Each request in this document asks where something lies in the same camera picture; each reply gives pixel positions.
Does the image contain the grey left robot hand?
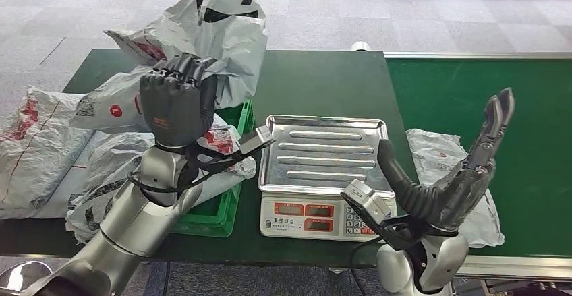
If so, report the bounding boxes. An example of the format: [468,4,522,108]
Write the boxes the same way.
[138,53,219,148]

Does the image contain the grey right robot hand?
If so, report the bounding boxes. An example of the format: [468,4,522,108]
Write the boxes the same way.
[376,87,516,233]

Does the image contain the plain grey wrinkled parcel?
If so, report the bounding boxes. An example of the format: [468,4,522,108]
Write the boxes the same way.
[405,128,506,249]

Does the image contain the grey red-logo parcel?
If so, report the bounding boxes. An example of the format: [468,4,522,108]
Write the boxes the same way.
[65,114,257,244]

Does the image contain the white parcel black-white pattern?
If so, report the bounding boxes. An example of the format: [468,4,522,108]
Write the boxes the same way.
[69,0,269,134]

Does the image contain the green conveyor belt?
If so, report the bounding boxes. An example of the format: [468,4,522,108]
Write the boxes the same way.
[386,58,572,258]

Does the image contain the flat white QR-code parcel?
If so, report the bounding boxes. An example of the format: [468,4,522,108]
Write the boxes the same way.
[33,131,104,220]

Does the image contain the large grey red-print parcel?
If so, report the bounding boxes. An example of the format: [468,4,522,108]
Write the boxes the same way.
[0,86,97,220]

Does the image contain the green plastic crate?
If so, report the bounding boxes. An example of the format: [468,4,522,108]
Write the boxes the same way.
[171,99,255,239]

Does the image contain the white electronic scale body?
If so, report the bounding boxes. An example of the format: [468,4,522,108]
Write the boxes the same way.
[259,193,397,243]

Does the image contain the shiny chrome dome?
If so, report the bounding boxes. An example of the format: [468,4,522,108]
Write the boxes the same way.
[0,262,52,296]

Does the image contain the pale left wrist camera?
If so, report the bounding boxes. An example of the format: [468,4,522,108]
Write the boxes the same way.
[192,125,276,172]

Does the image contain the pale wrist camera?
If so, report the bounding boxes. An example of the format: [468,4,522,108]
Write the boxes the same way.
[192,125,276,172]
[340,178,394,237]

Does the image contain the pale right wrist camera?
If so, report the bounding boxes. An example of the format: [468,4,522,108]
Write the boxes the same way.
[340,178,394,237]

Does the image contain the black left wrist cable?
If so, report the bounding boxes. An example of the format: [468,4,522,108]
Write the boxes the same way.
[126,169,233,196]

